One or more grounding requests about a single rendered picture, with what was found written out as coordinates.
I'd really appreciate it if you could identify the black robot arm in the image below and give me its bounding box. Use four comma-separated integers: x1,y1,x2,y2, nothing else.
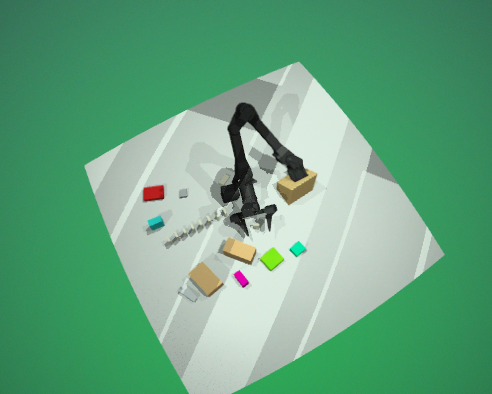
221,103,308,217

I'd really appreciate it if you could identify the red rectangular block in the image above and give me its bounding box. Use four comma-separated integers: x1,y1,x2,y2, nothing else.
144,185,164,202

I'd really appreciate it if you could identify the teal rectangular block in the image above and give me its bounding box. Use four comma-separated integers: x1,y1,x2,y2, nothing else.
290,241,305,257
148,215,165,231

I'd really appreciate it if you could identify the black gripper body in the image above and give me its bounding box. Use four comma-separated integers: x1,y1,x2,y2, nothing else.
230,195,278,223

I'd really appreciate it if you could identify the lime green block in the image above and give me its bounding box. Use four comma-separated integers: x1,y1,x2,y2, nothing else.
260,247,284,272

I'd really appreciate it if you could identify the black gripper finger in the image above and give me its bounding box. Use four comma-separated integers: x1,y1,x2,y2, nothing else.
234,219,249,237
265,213,275,232

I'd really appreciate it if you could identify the magenta rectangular block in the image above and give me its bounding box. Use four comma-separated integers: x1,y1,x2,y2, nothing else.
234,270,249,288

